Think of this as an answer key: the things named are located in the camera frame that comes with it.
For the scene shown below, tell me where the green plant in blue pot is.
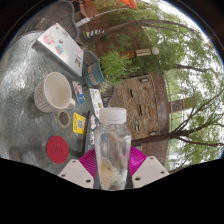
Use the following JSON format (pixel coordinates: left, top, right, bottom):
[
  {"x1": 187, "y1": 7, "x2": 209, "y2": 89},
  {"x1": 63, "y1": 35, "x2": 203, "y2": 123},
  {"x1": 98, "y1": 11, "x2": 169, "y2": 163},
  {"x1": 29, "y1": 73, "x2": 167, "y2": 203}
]
[{"x1": 81, "y1": 49, "x2": 141, "y2": 88}]

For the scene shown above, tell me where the slender leaning tree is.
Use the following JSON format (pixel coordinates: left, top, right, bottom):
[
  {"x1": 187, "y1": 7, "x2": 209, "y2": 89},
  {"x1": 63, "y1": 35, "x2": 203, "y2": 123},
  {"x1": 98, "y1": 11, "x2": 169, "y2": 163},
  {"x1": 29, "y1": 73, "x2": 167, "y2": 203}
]
[{"x1": 83, "y1": 6, "x2": 224, "y2": 68}]

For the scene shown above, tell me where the large branching tree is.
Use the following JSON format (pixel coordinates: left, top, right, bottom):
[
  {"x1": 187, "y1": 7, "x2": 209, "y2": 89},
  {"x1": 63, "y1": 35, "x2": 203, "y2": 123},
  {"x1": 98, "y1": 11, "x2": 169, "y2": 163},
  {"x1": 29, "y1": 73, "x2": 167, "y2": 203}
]
[{"x1": 131, "y1": 63, "x2": 224, "y2": 168}]

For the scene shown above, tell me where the clear bottle with white cap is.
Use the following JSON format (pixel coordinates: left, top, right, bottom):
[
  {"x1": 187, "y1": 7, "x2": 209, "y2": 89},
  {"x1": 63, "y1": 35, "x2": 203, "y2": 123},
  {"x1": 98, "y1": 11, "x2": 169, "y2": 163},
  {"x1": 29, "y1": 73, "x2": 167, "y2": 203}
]
[{"x1": 93, "y1": 107, "x2": 133, "y2": 191}]

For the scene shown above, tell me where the small tape roll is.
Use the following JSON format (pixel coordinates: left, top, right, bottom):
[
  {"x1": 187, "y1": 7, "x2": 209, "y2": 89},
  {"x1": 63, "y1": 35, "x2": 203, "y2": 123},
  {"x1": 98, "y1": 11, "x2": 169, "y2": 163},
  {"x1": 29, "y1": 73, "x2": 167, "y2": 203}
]
[{"x1": 56, "y1": 109, "x2": 72, "y2": 129}]

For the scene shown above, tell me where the silver laptop with stickers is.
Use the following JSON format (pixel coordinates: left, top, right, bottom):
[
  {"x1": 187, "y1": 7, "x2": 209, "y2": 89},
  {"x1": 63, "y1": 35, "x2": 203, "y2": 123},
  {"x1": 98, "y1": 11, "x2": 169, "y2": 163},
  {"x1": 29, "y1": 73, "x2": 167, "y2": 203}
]
[{"x1": 32, "y1": 22, "x2": 85, "y2": 78}]

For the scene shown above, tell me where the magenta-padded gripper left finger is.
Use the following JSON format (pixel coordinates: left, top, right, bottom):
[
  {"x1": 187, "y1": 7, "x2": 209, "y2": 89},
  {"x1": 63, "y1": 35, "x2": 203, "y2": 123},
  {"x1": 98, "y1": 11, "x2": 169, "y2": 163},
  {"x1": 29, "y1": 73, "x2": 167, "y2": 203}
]
[{"x1": 57, "y1": 148, "x2": 98, "y2": 190}]

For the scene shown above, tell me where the flat round red coaster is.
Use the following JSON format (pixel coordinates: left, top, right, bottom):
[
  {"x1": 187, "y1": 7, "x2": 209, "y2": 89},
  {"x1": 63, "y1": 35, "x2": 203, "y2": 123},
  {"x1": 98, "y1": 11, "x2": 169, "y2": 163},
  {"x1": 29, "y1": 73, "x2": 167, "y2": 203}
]
[{"x1": 45, "y1": 135, "x2": 70, "y2": 165}]

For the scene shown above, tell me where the blue yellow striped bollard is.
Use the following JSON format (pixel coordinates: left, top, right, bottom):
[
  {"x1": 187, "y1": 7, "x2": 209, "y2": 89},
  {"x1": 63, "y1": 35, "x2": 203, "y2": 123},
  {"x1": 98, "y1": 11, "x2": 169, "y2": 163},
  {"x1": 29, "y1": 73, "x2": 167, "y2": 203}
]
[{"x1": 84, "y1": 28, "x2": 105, "y2": 39}]

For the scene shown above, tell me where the small colourful picture card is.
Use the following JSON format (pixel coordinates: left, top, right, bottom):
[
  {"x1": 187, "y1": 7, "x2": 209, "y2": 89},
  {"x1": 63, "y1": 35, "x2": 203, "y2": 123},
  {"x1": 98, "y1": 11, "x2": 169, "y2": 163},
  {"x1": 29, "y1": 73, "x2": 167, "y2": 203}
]
[{"x1": 71, "y1": 80, "x2": 86, "y2": 105}]

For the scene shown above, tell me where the white umbrella base weight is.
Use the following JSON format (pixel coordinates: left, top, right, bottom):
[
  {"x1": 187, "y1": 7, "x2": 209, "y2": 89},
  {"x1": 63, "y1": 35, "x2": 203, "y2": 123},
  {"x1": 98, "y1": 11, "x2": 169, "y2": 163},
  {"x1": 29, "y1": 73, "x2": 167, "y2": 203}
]
[{"x1": 75, "y1": 16, "x2": 92, "y2": 28}]

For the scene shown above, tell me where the wooden bench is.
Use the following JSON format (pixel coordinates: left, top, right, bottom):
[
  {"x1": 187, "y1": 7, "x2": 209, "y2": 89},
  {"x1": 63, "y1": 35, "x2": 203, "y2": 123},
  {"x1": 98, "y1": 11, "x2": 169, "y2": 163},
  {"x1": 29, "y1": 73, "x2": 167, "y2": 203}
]
[{"x1": 71, "y1": 0, "x2": 101, "y2": 18}]

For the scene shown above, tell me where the globe-topped wooden lamp post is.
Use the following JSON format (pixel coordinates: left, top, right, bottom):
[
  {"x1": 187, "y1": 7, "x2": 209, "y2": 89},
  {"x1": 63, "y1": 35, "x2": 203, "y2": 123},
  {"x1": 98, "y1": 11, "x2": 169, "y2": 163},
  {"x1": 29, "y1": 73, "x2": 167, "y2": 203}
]
[{"x1": 119, "y1": 46, "x2": 160, "y2": 60}]

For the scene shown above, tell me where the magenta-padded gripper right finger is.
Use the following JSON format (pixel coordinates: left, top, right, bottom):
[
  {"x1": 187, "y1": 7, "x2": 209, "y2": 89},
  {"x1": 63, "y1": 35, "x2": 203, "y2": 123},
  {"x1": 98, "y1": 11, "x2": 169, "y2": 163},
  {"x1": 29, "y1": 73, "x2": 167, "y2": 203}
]
[{"x1": 125, "y1": 145, "x2": 170, "y2": 190}]

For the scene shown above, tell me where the yellow square card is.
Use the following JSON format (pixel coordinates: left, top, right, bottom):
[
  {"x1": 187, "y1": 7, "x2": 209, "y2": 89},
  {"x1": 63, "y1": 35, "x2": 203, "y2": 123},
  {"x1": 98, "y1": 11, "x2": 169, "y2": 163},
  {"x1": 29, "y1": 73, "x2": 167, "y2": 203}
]
[{"x1": 72, "y1": 112, "x2": 87, "y2": 135}]

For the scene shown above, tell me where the white ribbed mug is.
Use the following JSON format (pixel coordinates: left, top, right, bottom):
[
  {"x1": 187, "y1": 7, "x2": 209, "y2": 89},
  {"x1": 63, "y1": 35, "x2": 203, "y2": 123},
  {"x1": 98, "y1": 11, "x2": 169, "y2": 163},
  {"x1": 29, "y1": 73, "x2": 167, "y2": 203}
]
[{"x1": 33, "y1": 71, "x2": 76, "y2": 113}]

